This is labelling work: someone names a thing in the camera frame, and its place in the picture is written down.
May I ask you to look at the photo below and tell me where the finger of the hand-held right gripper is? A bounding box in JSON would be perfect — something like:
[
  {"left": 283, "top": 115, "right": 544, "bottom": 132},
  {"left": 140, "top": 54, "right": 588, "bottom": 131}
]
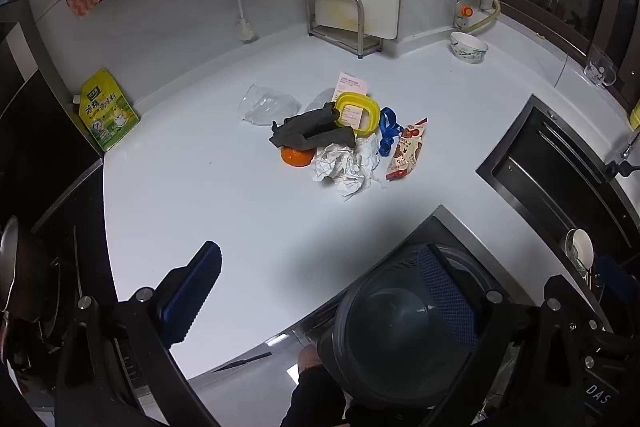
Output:
[{"left": 592, "top": 254, "right": 638, "bottom": 303}]

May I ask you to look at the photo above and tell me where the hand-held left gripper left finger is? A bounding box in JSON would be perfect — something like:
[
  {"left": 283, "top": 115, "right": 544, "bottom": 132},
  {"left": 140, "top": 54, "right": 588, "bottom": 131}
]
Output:
[{"left": 52, "top": 239, "right": 223, "bottom": 427}]

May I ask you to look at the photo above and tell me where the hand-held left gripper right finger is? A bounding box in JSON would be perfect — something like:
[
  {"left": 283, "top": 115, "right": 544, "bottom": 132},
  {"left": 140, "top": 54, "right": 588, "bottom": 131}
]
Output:
[{"left": 416, "top": 244, "right": 588, "bottom": 427}]

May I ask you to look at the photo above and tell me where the grey perforated waste basket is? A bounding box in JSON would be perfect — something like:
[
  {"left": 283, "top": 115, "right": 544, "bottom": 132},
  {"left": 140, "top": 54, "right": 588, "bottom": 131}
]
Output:
[{"left": 317, "top": 244, "right": 501, "bottom": 410}]

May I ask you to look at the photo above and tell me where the red brown snack packet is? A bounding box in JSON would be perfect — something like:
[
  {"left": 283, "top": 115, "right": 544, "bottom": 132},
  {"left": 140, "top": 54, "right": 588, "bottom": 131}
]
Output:
[{"left": 385, "top": 117, "right": 431, "bottom": 182}]

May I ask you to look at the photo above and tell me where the white paper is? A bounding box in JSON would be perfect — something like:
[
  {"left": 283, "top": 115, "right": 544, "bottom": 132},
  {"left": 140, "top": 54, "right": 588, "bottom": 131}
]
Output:
[
  {"left": 309, "top": 143, "right": 358, "bottom": 200},
  {"left": 350, "top": 134, "right": 387, "bottom": 192}
]

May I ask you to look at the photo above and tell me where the orange fruit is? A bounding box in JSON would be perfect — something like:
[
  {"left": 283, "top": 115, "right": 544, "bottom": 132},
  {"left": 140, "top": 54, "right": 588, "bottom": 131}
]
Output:
[{"left": 280, "top": 146, "right": 316, "bottom": 168}]

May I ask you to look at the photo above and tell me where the blue strap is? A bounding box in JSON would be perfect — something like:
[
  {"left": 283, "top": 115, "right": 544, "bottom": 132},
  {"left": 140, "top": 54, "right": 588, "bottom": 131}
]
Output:
[{"left": 377, "top": 107, "right": 405, "bottom": 156}]

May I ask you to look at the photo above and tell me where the dark grey cloth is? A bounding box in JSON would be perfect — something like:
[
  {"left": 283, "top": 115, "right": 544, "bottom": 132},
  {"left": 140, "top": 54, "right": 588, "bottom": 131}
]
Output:
[{"left": 269, "top": 103, "right": 357, "bottom": 152}]

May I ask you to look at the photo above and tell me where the steel faucet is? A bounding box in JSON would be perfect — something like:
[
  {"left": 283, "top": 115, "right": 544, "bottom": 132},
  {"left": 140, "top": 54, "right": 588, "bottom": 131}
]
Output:
[{"left": 604, "top": 142, "right": 640, "bottom": 180}]

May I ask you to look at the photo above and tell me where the black cooktop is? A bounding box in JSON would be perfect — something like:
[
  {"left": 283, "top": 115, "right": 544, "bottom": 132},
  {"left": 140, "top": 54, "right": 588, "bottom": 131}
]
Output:
[{"left": 0, "top": 72, "right": 105, "bottom": 358}]

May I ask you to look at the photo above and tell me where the clear plastic bag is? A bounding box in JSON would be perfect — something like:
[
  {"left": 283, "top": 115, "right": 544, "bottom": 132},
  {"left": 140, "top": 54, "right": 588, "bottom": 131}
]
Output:
[{"left": 236, "top": 84, "right": 300, "bottom": 126}]

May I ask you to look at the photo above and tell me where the yellow green seasoning pouch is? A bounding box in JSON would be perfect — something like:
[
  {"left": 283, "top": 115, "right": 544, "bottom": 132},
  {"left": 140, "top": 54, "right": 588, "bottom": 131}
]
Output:
[{"left": 71, "top": 68, "right": 142, "bottom": 152}]

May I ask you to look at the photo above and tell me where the clear glass mug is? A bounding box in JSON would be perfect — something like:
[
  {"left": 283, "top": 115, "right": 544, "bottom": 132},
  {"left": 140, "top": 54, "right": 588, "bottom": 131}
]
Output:
[{"left": 584, "top": 44, "right": 618, "bottom": 88}]

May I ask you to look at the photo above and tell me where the yellow plastic lid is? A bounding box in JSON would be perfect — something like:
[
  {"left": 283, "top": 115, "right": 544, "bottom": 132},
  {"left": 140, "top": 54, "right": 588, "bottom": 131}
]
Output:
[{"left": 334, "top": 92, "right": 382, "bottom": 136}]

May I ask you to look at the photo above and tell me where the clear plastic cup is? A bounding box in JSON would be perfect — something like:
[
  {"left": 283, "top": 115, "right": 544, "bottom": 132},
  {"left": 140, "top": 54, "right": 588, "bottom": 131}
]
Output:
[{"left": 302, "top": 87, "right": 341, "bottom": 114}]

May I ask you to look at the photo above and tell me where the pink paper receipt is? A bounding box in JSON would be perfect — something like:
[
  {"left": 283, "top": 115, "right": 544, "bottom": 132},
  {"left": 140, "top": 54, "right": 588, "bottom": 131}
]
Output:
[{"left": 336, "top": 72, "right": 371, "bottom": 98}]

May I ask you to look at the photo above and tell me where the white patterned bowl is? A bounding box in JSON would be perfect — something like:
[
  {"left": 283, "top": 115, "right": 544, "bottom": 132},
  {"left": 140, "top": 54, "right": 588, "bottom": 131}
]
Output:
[{"left": 449, "top": 31, "right": 489, "bottom": 65}]

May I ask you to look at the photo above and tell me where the blue white bottle brush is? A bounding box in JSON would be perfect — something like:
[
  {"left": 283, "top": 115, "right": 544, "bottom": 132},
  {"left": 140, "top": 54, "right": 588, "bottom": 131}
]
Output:
[{"left": 227, "top": 0, "right": 258, "bottom": 44}]

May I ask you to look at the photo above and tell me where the metal board rack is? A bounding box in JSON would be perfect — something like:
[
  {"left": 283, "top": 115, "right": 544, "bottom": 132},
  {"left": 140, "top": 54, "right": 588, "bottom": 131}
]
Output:
[{"left": 305, "top": 0, "right": 384, "bottom": 58}]

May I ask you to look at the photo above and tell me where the yellowish hose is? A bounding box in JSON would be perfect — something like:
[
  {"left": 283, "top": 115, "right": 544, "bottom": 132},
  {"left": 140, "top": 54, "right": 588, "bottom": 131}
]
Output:
[{"left": 460, "top": 0, "right": 502, "bottom": 35}]

